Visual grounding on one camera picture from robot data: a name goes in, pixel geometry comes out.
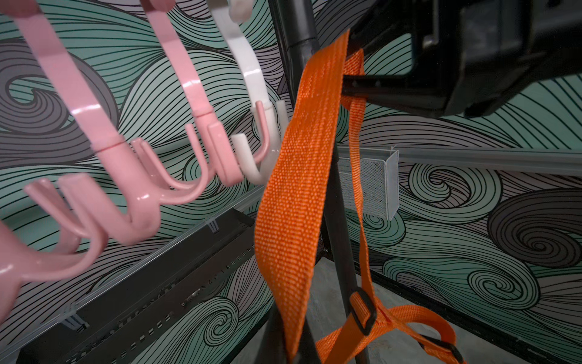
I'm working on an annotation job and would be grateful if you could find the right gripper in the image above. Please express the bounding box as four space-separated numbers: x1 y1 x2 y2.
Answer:
343 1 581 118

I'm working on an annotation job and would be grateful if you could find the white hook rightmost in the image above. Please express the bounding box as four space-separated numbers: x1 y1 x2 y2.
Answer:
207 1 289 185

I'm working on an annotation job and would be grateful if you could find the pink hook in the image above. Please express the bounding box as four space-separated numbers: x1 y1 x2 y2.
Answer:
1 174 109 321
1 1 212 245
141 1 246 187

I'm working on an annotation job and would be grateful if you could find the black clothes rack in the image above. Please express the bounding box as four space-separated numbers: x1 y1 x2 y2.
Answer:
255 1 377 363

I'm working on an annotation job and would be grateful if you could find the clear mesh wall bin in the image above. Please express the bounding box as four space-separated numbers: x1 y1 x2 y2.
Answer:
338 147 400 221

